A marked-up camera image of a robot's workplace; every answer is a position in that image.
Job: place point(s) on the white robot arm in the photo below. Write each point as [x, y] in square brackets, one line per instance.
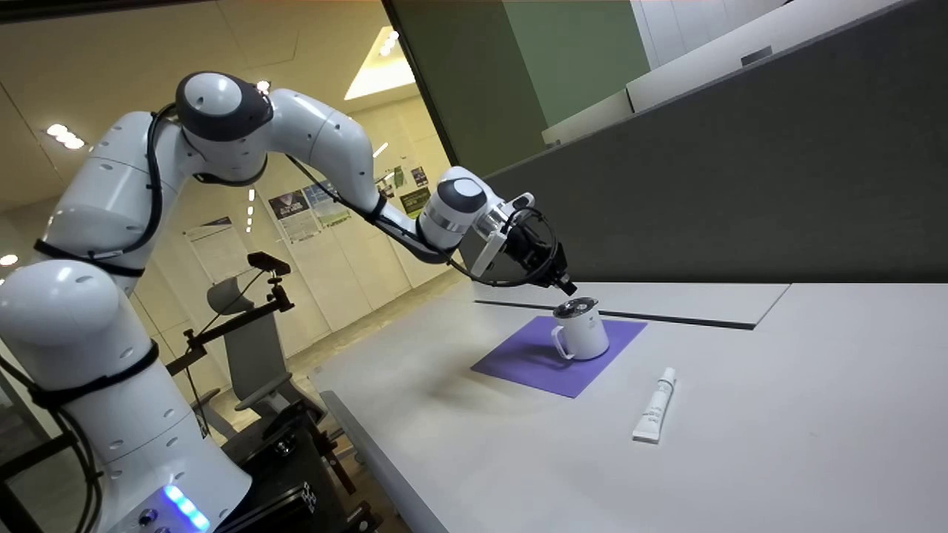
[75, 321]

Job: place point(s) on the grey desk divider panel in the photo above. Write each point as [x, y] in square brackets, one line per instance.
[825, 163]

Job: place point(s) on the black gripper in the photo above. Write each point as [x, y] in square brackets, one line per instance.
[531, 251]

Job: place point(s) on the wall poster blue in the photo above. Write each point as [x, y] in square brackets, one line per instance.
[324, 204]

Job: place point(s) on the white tube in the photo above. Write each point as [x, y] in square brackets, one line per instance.
[656, 410]

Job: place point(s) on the wall poster green black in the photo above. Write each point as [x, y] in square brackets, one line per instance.
[412, 201]

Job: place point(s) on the purple mat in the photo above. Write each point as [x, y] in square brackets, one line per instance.
[531, 359]

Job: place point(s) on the white mug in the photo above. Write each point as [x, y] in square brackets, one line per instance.
[577, 328]

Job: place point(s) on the grey chair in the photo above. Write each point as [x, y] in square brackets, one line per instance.
[256, 359]

